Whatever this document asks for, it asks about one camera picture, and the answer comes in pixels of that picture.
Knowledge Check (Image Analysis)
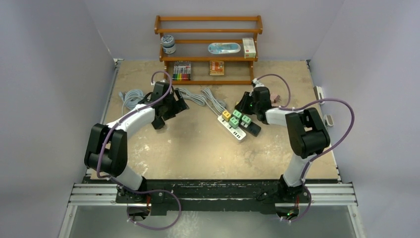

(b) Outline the white wall bracket lower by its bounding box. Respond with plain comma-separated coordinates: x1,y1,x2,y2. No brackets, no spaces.
323,115,334,127

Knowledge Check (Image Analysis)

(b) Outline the green plug lower black strip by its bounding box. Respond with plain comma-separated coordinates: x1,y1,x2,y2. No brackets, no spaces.
241,115,252,125

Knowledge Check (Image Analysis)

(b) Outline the blue white round tin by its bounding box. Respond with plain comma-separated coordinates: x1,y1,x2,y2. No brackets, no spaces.
160,35,176,54

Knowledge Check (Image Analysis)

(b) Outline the wooden shelf rack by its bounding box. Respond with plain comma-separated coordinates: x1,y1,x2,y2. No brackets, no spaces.
154,15,263,86

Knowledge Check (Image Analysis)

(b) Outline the green plug on white strip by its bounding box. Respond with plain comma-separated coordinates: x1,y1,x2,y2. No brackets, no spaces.
228,117,240,128

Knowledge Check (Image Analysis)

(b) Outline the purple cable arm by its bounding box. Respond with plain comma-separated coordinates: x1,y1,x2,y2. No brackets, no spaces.
255,73,356,224
96,70,182,231

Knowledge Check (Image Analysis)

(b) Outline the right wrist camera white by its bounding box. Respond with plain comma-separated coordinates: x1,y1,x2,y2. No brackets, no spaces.
252,78,265,88

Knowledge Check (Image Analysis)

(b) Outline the pack of coloured markers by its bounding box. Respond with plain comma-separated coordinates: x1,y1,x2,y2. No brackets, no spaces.
172,61,192,81

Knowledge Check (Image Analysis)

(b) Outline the bundled grey cable centre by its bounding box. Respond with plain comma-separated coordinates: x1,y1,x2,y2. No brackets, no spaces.
177,87,228,116

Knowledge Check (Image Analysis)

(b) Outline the green plug upper black strip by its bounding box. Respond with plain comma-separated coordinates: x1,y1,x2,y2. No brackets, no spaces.
232,110,243,120

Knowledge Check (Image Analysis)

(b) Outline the small orange book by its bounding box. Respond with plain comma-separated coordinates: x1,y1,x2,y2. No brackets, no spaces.
209,60,225,76

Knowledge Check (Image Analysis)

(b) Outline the white power strip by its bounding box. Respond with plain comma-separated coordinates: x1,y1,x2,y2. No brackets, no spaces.
217,115,246,141

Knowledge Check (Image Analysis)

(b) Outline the white green box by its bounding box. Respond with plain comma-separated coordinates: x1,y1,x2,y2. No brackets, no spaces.
242,38,257,58

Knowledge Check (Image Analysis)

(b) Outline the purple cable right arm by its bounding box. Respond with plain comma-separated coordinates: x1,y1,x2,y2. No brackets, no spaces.
255,73,356,224

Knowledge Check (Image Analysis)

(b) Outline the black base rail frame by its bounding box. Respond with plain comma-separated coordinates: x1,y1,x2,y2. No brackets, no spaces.
68,179,358,216

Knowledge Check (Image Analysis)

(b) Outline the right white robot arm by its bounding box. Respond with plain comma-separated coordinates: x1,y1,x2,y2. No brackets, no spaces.
235,86,330,202

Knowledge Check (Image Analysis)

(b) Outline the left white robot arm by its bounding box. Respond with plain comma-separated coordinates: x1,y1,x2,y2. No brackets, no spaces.
84,82,189,203

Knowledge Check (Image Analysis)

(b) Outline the white wall bracket upper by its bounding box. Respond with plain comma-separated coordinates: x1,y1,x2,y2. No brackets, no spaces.
313,86,325,101

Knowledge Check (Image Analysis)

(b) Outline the blue packaged toothbrush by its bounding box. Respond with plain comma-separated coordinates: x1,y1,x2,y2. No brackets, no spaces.
208,43,241,55

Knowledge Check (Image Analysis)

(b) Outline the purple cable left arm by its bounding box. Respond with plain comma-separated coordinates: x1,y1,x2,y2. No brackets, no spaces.
96,70,182,231

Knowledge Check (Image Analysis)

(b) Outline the green plug black strip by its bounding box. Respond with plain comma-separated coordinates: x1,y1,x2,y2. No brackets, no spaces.
232,110,243,120
241,115,252,125

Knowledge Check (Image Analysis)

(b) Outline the yellow plug on white strip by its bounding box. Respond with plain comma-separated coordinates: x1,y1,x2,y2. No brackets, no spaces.
221,110,231,122

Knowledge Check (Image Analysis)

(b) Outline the coiled grey cable round socket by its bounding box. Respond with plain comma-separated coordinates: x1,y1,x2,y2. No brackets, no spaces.
118,89,145,116

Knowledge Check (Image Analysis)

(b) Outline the black power strip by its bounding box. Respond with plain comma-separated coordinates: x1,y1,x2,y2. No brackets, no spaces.
239,121,261,137
152,117,165,130

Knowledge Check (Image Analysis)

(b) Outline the pink plug round socket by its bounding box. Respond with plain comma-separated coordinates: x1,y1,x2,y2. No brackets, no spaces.
270,93,281,103

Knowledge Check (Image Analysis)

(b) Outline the white wall bracket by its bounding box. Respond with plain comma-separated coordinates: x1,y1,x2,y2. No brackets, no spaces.
323,115,334,127
313,86,325,101

